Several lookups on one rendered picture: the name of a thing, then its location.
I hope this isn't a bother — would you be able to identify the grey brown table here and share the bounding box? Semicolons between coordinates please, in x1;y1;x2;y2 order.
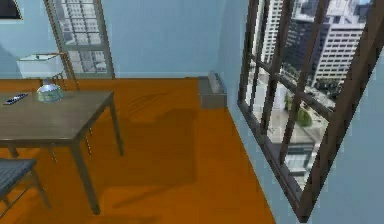
0;89;125;216

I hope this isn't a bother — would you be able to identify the black framed picture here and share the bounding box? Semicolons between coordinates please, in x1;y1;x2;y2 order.
0;0;23;21

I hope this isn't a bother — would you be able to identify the brown wooden chair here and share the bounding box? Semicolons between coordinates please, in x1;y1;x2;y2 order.
35;52;93;164

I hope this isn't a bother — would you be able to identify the grey box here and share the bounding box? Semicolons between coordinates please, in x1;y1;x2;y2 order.
197;71;228;110

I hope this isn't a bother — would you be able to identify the brown frame window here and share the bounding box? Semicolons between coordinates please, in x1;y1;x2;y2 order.
237;0;384;224

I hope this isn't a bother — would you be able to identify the black remote control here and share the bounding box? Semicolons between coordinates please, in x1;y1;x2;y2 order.
2;92;29;106

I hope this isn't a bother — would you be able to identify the grey seat chair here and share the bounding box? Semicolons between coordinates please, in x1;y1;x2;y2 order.
0;157;52;219

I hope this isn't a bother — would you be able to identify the white shade table lamp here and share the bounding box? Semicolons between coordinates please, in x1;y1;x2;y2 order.
16;53;66;104

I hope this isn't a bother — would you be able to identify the grey frame window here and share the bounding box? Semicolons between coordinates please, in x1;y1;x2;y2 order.
43;0;116;80

